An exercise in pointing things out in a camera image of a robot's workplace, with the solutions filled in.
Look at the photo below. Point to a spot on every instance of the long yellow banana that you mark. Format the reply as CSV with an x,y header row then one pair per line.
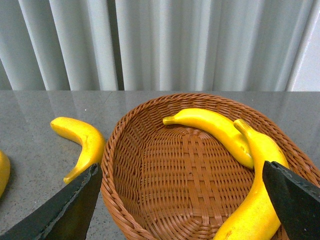
x,y
255,218

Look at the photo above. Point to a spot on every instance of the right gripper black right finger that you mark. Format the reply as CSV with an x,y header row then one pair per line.
x,y
295,200

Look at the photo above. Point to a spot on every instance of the white pleated curtain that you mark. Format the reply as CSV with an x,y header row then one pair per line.
x,y
186,45

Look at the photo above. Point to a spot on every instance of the yellow banana in basket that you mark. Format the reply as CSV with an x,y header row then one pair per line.
x,y
219,126

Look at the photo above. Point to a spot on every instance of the right brown wicker basket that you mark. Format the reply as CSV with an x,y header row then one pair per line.
x,y
176,182

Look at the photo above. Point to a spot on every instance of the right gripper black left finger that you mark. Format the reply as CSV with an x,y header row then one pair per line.
x,y
65,216

